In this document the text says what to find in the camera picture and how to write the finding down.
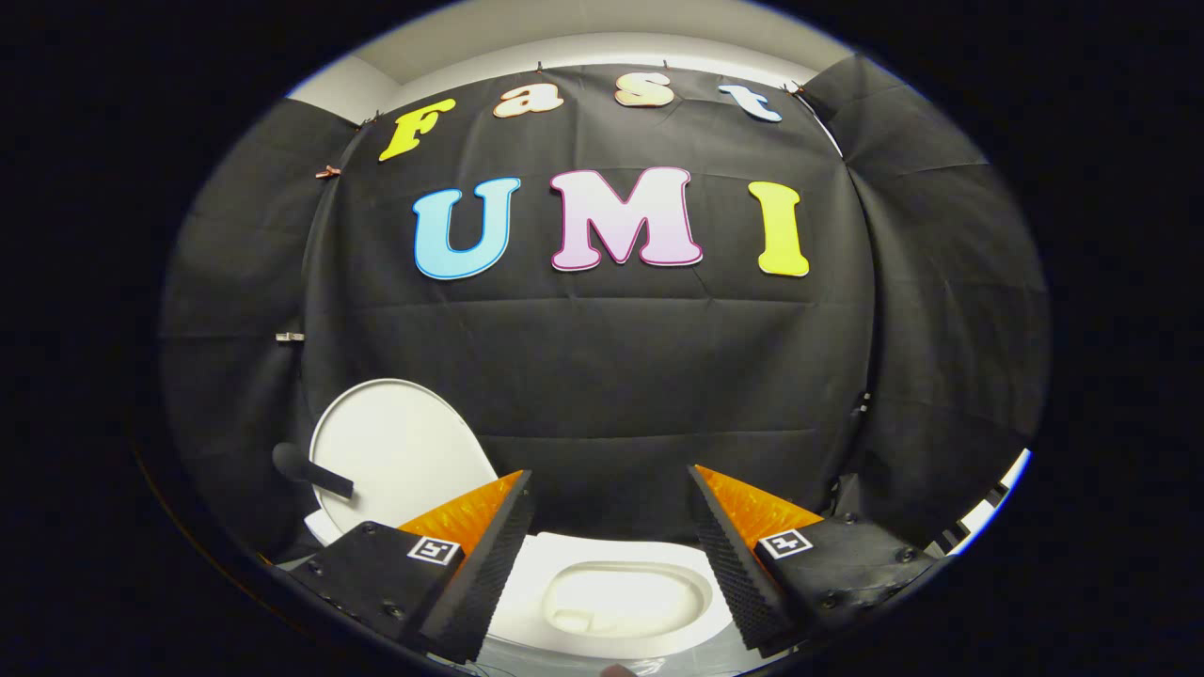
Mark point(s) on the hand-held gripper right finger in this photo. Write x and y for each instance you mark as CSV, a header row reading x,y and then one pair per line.
x,y
734,574

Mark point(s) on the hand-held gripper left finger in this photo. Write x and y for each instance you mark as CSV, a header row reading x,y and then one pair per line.
x,y
484,574

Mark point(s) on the white toilet lid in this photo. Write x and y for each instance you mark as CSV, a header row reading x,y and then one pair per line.
x,y
404,451

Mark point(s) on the black backdrop cloth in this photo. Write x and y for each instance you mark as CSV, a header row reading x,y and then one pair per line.
x,y
611,357

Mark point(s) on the black and white striped panel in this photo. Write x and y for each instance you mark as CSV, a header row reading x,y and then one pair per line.
x,y
983,512

